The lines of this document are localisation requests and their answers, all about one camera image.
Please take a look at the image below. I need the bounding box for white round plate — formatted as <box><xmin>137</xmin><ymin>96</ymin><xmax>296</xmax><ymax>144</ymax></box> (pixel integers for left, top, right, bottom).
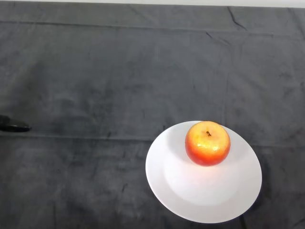
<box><xmin>145</xmin><ymin>120</ymin><xmax>263</xmax><ymax>224</ymax></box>

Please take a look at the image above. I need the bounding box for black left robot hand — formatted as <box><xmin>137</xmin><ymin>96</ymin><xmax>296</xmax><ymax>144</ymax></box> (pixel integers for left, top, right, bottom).
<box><xmin>0</xmin><ymin>115</ymin><xmax>32</xmax><ymax>133</ymax></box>

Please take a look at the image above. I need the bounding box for red yellow apple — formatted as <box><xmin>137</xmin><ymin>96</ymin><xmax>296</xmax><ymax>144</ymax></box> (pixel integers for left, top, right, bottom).
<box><xmin>184</xmin><ymin>121</ymin><xmax>231</xmax><ymax>167</ymax></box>

